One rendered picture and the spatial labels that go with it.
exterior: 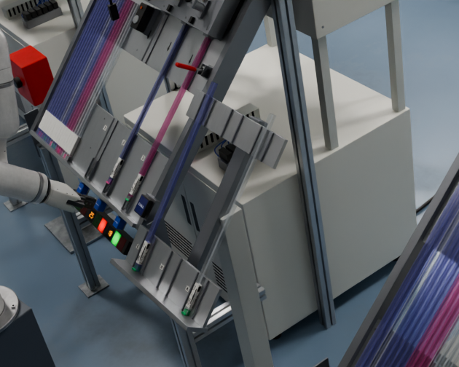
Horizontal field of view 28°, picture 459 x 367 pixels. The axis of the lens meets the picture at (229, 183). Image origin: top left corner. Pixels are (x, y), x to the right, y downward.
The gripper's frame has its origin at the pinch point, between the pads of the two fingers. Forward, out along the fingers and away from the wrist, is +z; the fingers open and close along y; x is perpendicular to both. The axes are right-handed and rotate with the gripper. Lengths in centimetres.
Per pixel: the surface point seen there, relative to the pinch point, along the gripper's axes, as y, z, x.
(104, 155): -8.7, 4.7, 12.0
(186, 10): 5, -1, 59
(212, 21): 16, -1, 60
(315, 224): 25, 61, 19
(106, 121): -14.8, 4.7, 20.2
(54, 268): -72, 52, -51
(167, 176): 21.0, 4.1, 18.8
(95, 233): -77, 66, -35
